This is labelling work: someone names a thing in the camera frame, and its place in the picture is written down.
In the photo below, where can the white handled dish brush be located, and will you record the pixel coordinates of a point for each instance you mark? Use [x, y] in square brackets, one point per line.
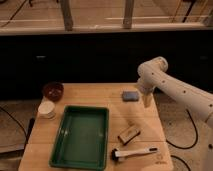
[117, 155]

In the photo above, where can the blue sponge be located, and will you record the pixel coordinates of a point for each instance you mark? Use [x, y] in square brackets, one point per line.
[130, 96]

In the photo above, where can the dark red bowl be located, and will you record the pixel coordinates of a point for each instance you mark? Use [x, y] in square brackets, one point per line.
[53, 91]

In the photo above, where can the wooden block brush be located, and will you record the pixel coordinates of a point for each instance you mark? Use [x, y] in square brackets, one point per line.
[128, 134]

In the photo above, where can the green plastic tray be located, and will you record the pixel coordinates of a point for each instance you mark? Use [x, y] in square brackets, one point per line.
[81, 139]

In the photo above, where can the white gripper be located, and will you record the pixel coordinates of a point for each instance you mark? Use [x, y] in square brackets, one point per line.
[146, 89]

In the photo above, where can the white round container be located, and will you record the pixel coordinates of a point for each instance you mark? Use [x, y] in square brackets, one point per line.
[46, 109]

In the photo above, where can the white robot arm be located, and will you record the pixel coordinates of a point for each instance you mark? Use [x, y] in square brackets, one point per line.
[152, 74]

